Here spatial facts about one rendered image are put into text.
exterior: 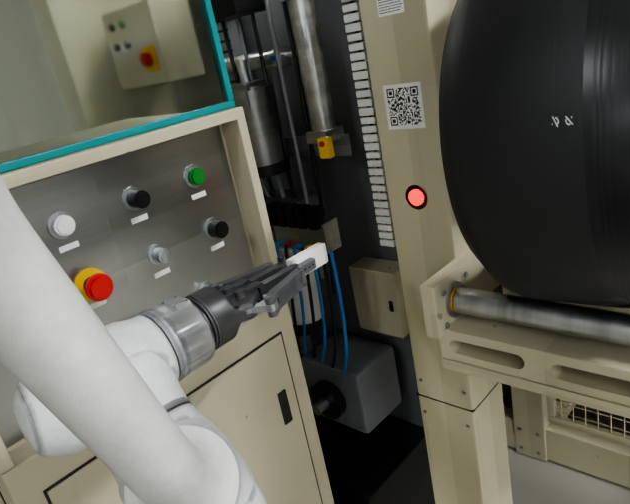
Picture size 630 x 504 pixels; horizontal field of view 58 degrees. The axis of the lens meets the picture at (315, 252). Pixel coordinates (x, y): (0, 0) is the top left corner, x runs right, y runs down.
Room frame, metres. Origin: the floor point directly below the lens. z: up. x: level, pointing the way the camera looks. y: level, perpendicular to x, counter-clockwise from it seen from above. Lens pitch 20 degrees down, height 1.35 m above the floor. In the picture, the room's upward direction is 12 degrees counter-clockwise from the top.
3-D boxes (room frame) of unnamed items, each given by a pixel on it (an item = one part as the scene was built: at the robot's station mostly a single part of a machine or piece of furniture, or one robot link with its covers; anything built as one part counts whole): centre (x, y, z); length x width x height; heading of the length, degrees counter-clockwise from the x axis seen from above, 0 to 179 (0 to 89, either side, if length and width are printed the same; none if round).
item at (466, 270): (0.97, -0.31, 0.90); 0.40 x 0.03 x 0.10; 134
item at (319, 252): (0.77, 0.01, 1.06); 0.07 x 0.01 x 0.03; 134
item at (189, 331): (0.61, 0.18, 1.06); 0.09 x 0.06 x 0.09; 44
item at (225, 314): (0.66, 0.13, 1.06); 0.09 x 0.08 x 0.07; 134
